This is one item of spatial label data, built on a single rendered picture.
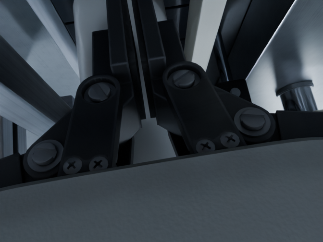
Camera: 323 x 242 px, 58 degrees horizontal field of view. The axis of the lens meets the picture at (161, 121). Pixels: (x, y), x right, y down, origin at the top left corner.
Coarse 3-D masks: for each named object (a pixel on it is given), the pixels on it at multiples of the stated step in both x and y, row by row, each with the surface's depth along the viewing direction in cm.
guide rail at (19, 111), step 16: (0, 48) 7; (0, 64) 7; (16, 64) 8; (0, 80) 7; (16, 80) 8; (32, 80) 9; (0, 96) 8; (16, 96) 8; (32, 96) 9; (48, 96) 10; (0, 112) 9; (16, 112) 9; (32, 112) 9; (48, 112) 10; (64, 112) 12; (32, 128) 11; (48, 128) 11
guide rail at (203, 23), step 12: (192, 0) 15; (204, 0) 13; (216, 0) 13; (192, 12) 15; (204, 12) 13; (216, 12) 14; (192, 24) 16; (204, 24) 14; (216, 24) 15; (192, 36) 16; (204, 36) 15; (192, 48) 17; (204, 48) 17; (192, 60) 18; (204, 60) 18
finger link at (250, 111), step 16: (144, 0) 10; (144, 16) 9; (144, 32) 9; (160, 32) 10; (176, 32) 10; (144, 48) 9; (160, 48) 8; (176, 48) 10; (144, 64) 8; (160, 64) 8; (144, 80) 9; (160, 80) 9; (160, 96) 8; (224, 96) 8; (160, 112) 9; (240, 112) 8; (256, 112) 8; (176, 128) 9; (240, 128) 7; (256, 128) 7; (272, 128) 7
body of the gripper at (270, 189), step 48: (288, 144) 6; (0, 192) 6; (48, 192) 6; (96, 192) 5; (144, 192) 5; (192, 192) 5; (240, 192) 5; (288, 192) 5; (0, 240) 5; (48, 240) 5; (96, 240) 5; (144, 240) 5; (192, 240) 5; (240, 240) 5; (288, 240) 5
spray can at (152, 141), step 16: (80, 0) 15; (96, 0) 14; (128, 0) 14; (160, 0) 15; (80, 16) 15; (96, 16) 14; (160, 16) 15; (80, 32) 14; (80, 48) 14; (80, 64) 14; (80, 80) 14; (144, 96) 12; (144, 128) 12; (160, 128) 12; (144, 144) 12; (160, 144) 12; (144, 160) 12
